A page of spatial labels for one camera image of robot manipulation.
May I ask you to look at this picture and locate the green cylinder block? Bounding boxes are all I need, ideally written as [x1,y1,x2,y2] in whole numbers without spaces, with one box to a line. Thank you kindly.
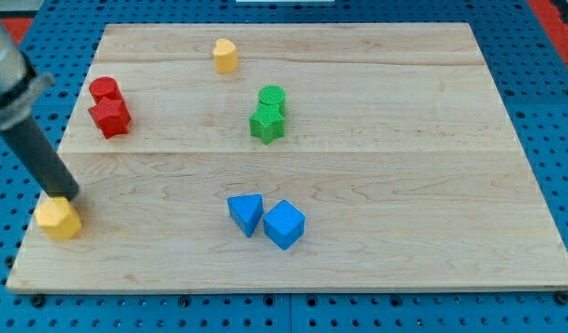
[258,85,286,116]

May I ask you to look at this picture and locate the wooden board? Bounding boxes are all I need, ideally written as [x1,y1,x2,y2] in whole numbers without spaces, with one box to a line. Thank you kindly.
[7,23,568,294]

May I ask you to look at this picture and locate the red star block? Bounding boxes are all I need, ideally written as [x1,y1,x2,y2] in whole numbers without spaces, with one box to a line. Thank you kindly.
[88,97,131,139]

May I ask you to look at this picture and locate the yellow heart block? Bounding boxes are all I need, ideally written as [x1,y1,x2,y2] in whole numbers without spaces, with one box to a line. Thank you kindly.
[213,38,239,74]

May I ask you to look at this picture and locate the red cylinder block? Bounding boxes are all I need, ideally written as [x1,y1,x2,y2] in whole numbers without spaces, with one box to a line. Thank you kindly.
[89,77,123,104]

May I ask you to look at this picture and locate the yellow hexagon block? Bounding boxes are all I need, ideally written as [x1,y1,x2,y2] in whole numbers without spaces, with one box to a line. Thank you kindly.
[34,196,82,241]

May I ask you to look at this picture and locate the blue triangle block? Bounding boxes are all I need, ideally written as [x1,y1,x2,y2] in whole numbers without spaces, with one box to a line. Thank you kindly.
[227,193,264,238]

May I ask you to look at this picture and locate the green star block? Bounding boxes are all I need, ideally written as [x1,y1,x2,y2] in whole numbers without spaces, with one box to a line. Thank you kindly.
[249,104,285,144]

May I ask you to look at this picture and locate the blue cube block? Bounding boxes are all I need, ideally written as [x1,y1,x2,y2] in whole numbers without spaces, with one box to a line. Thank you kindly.
[264,200,305,251]

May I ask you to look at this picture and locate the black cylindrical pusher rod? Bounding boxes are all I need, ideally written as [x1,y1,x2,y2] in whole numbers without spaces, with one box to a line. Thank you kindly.
[0,117,80,201]

